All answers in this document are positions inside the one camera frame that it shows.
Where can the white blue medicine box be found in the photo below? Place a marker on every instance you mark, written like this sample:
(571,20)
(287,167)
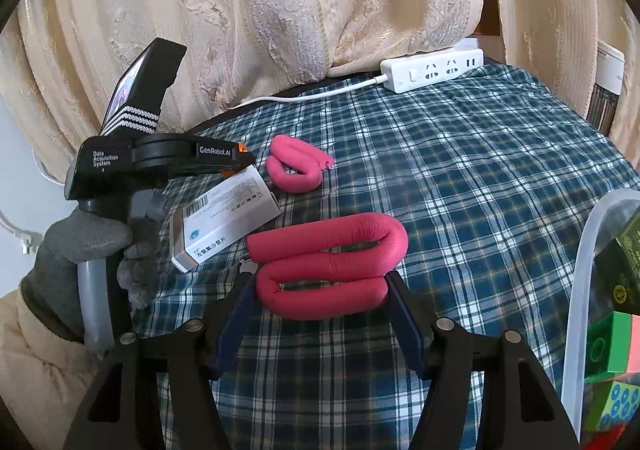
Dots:
(223,215)

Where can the pink toy brick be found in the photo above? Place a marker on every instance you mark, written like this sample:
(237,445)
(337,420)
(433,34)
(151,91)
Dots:
(625,343)

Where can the phone on gripper mount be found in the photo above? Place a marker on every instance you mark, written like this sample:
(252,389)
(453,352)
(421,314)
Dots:
(134,109)

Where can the beige jacket sleeve forearm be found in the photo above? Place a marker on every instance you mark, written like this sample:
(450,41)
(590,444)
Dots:
(43,377)

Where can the dark green gold-print box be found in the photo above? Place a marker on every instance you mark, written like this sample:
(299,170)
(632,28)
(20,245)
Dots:
(618,267)

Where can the clear plastic bowl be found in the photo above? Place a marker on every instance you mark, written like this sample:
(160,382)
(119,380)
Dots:
(609,214)

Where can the red toy brick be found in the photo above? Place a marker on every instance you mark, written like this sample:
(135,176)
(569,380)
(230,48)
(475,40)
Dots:
(606,440)

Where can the white tower heater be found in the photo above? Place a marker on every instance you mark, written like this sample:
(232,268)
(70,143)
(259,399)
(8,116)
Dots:
(607,88)

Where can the large pink foam loop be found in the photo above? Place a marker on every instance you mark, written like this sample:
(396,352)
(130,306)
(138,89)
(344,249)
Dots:
(328,268)

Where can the grey gloved left hand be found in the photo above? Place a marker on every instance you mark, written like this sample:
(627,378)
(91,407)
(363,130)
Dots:
(50,289)

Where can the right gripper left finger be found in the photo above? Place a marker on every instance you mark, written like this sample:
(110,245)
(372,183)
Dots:
(121,409)

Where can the green brick blue dots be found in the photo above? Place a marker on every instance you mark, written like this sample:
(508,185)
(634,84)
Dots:
(614,403)

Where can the small pink foam loop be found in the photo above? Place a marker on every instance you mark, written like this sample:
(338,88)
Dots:
(295,166)

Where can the cream patterned curtain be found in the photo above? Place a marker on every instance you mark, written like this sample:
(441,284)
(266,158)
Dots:
(61,59)

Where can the green toy brick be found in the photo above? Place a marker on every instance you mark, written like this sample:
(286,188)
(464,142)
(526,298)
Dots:
(599,343)

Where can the white power strip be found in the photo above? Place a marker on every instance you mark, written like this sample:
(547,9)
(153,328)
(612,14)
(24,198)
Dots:
(424,69)

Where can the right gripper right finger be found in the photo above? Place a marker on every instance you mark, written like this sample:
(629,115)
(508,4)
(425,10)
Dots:
(520,407)

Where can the blue plaid tablecloth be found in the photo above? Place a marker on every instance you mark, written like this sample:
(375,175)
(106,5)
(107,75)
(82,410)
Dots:
(493,178)

